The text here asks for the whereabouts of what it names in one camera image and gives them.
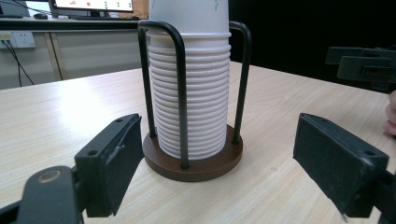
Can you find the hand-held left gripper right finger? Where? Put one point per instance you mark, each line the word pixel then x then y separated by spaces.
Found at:
pixel 336 168

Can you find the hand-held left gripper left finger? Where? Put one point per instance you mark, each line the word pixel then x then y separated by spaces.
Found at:
pixel 106 168

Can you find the stack of white paper cups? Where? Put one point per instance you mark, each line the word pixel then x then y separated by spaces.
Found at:
pixel 202 93

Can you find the black keyboard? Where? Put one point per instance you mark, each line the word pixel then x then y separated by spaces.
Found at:
pixel 106 18

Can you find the dark office desk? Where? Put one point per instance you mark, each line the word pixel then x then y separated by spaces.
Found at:
pixel 62 24

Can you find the computer monitor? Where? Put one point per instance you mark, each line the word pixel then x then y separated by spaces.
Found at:
pixel 93 4

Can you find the black computer mouse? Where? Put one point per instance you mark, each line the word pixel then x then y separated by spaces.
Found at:
pixel 40 16

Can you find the white wall socket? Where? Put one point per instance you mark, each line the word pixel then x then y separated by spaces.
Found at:
pixel 21 39

